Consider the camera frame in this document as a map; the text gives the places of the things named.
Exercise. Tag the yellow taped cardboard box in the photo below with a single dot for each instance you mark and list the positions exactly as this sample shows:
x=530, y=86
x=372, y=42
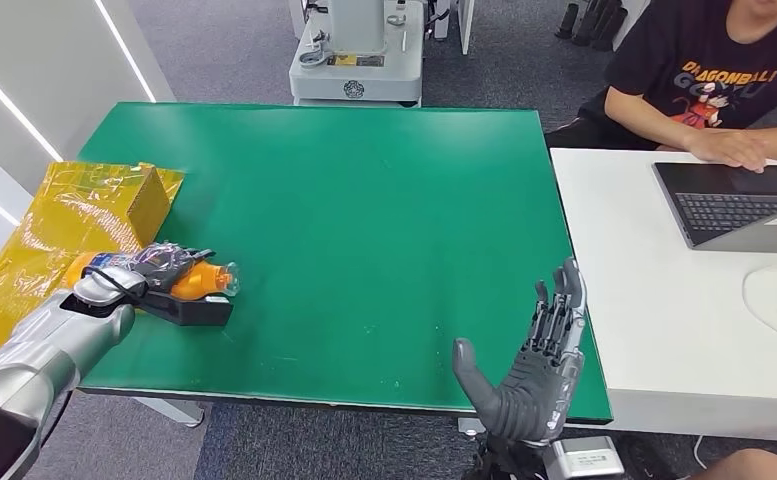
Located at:
x=83, y=212

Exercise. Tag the dark grey laptop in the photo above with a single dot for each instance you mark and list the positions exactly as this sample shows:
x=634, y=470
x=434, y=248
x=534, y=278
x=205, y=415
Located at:
x=726, y=208

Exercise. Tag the orange juice bottle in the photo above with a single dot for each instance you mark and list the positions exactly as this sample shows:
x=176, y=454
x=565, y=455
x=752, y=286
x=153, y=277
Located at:
x=199, y=281

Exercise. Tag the white cabinet panel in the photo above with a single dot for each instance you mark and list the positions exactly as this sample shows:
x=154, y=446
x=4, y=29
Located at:
x=464, y=20

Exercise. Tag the person's knee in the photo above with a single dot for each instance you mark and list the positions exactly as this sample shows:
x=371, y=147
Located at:
x=759, y=465

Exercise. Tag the person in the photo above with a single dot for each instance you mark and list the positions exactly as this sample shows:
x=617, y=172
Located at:
x=693, y=60

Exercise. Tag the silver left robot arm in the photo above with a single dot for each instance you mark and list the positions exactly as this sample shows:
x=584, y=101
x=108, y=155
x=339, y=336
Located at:
x=50, y=344

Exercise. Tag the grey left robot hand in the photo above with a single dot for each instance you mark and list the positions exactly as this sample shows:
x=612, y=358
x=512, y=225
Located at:
x=159, y=265

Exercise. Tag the black shoe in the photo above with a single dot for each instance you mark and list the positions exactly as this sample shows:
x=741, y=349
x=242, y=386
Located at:
x=646, y=460

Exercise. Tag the white table leg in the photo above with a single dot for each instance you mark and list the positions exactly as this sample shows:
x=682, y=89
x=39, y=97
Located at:
x=169, y=411
x=471, y=427

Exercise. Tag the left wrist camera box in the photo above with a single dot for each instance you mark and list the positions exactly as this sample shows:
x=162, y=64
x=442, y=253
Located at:
x=189, y=310

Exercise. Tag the white round pad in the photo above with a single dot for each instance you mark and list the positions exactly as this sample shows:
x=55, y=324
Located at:
x=775, y=298

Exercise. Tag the black cylindrical parts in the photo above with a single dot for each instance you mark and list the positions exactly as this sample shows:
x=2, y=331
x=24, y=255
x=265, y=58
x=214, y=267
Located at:
x=596, y=23

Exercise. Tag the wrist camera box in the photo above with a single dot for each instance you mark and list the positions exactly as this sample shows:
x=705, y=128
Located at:
x=189, y=310
x=587, y=460

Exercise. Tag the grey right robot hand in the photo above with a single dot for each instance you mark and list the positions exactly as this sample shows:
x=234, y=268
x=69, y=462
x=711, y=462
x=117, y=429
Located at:
x=527, y=397

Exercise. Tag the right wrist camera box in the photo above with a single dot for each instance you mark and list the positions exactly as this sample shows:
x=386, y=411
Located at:
x=587, y=460

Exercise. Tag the grey robot base machine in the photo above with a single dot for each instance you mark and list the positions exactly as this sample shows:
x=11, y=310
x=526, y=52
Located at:
x=358, y=73

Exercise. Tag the person's right hand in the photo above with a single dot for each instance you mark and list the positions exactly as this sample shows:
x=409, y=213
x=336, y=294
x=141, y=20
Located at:
x=726, y=147

